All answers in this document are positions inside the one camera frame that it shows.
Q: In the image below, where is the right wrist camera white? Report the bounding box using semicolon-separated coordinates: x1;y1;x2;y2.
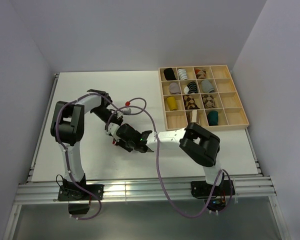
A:
105;122;120;138

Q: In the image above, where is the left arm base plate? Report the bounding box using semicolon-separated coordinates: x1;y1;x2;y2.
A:
57;181;104;202

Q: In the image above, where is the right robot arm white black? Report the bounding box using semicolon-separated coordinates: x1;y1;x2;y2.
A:
113;122;224;195

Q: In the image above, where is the aluminium frame rail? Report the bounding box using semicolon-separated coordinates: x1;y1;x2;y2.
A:
13;174;277;205

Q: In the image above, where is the wooden compartment tray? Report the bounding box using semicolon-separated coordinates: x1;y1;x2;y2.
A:
158;65;250;131

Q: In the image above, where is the rolled brown argyle sock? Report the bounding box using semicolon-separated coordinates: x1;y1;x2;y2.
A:
182;94;199;110

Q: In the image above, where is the rolled grey beige sock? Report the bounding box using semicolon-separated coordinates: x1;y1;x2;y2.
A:
168;82;181;95

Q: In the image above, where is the dark green reindeer sock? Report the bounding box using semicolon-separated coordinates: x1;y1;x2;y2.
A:
206;110;219;126

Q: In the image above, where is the rolled white striped sock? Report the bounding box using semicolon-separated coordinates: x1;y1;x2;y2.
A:
177;68;188;81

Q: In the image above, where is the brown striped sock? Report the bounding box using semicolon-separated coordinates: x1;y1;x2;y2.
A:
188;109;200;124

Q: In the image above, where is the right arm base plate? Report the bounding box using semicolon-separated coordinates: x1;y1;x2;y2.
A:
190;180;236;200

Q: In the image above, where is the rolled black striped sock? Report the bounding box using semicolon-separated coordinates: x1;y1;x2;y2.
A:
183;81;199;94

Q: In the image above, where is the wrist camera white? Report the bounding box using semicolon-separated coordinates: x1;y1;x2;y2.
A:
105;122;120;138
120;107;132;116

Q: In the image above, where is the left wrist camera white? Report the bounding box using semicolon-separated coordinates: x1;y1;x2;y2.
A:
120;107;132;116

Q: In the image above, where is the rolled dark argyle sock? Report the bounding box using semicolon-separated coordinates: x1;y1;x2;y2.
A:
202;94;217;109

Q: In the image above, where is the rolled orange argyle sock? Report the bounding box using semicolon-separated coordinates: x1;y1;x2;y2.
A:
194;68;207;79

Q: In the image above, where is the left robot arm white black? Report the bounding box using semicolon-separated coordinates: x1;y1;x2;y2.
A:
50;89;123;200

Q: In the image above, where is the rolled yellow sock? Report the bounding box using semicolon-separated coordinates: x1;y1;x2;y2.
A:
166;96;178;111

